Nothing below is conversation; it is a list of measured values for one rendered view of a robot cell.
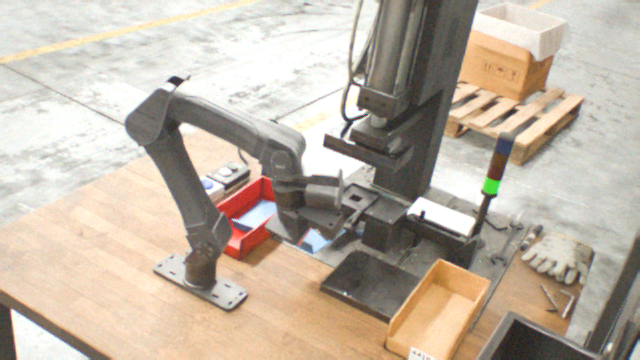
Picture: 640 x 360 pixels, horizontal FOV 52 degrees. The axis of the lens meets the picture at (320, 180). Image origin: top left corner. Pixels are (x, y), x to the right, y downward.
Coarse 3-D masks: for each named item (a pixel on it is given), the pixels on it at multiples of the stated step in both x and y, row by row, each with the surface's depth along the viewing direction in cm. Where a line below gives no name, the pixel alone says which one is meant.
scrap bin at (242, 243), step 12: (264, 180) 162; (240, 192) 155; (252, 192) 161; (264, 192) 164; (228, 204) 152; (240, 204) 157; (252, 204) 161; (228, 216) 154; (240, 216) 156; (264, 228) 147; (240, 240) 139; (252, 240) 144; (264, 240) 149; (228, 252) 143; (240, 252) 141
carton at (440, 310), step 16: (432, 272) 139; (448, 272) 141; (464, 272) 139; (416, 288) 131; (432, 288) 143; (448, 288) 143; (464, 288) 141; (480, 288) 139; (416, 304) 137; (432, 304) 138; (448, 304) 139; (464, 304) 139; (480, 304) 136; (400, 320) 128; (416, 320) 133; (432, 320) 134; (448, 320) 134; (464, 320) 135; (400, 336) 128; (416, 336) 129; (432, 336) 130; (448, 336) 130; (464, 336) 131; (400, 352) 124; (416, 352) 122; (432, 352) 126; (448, 352) 118
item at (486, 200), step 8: (504, 136) 146; (512, 136) 146; (480, 192) 154; (488, 200) 155; (480, 208) 157; (488, 208) 156; (480, 216) 157; (480, 224) 158; (472, 232) 160; (480, 232) 160; (480, 240) 161
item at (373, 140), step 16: (416, 112) 154; (336, 128) 150; (352, 128) 142; (368, 128) 143; (384, 128) 144; (400, 128) 147; (336, 144) 147; (352, 144) 145; (368, 144) 141; (384, 144) 141; (400, 144) 147; (368, 160) 144; (384, 160) 142; (400, 160) 143
